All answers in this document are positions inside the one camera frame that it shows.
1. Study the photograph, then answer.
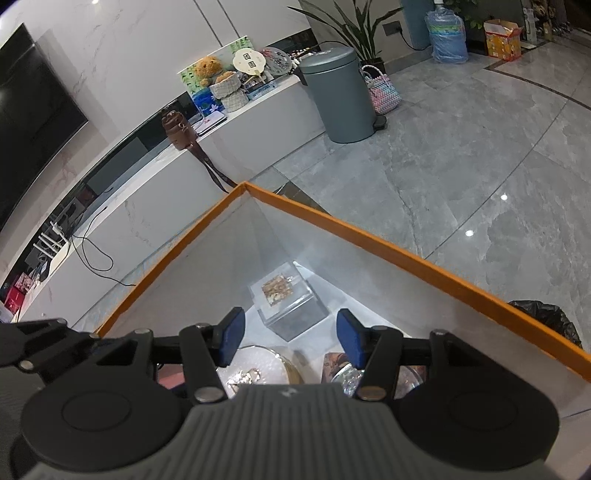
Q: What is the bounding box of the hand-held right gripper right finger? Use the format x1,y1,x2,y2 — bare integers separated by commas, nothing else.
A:
336,308,497,401

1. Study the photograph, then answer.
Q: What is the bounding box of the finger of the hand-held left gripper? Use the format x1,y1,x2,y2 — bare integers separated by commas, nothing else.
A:
0,318,101,385

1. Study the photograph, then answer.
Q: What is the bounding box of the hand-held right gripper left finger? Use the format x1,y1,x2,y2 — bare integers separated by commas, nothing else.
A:
95,307,245,404

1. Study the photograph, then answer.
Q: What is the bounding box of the round clear display case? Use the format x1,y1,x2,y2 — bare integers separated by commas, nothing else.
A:
215,344,305,400

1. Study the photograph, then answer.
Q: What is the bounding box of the clear square box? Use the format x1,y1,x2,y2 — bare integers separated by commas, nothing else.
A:
248,261,329,343

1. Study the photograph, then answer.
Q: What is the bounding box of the clear glass with yellow item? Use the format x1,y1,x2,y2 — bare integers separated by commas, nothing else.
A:
339,364,426,400

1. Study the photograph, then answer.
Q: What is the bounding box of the orange storage box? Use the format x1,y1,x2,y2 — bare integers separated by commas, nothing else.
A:
95,181,591,402

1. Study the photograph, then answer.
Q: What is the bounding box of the red gift box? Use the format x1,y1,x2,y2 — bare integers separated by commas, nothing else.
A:
2,284,26,317

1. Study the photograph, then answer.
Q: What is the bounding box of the pink object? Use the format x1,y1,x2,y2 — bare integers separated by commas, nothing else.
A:
156,367,186,388

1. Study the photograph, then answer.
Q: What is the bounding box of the white router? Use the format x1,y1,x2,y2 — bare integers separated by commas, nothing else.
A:
34,222,70,259

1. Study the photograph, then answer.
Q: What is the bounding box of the black garbage bag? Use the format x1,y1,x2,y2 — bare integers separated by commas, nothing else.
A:
507,300,583,349

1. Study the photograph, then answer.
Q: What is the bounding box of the brown leather bag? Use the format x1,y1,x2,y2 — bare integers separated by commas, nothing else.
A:
161,110,236,195

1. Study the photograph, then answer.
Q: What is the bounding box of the black television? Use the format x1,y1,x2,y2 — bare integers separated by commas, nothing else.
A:
0,23,89,232

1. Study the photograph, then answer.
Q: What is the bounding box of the blue picture book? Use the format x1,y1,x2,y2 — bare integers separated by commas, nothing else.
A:
191,90,227,118

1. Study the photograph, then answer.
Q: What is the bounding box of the white knitted basket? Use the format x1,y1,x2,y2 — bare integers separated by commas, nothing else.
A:
222,90,250,114
210,74,243,100

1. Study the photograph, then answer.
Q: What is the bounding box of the grey pedal trash can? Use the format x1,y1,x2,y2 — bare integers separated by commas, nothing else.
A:
298,46,387,144

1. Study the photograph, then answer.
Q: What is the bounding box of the pastel woven bag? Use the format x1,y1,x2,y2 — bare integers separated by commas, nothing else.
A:
360,65,402,115

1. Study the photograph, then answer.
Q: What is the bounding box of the green printed picture board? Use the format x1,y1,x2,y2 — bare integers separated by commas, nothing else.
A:
178,36,254,97

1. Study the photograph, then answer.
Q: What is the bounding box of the brown teddy bear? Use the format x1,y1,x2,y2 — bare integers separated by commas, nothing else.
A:
193,55,236,88

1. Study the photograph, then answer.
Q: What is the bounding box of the round hand fan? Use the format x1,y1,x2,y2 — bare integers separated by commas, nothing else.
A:
232,48,269,77

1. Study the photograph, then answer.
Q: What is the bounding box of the long-leaf potted plant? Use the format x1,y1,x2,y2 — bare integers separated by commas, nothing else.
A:
286,0,404,65

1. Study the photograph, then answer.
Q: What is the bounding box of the blue water bottle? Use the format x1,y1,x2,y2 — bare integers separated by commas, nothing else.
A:
425,0,469,64

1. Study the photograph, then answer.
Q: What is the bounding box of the printed cardboard box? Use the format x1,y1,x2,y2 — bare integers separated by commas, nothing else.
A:
483,18,525,63

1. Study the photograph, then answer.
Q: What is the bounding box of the black power cable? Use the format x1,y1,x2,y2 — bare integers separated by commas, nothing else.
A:
69,235,139,287

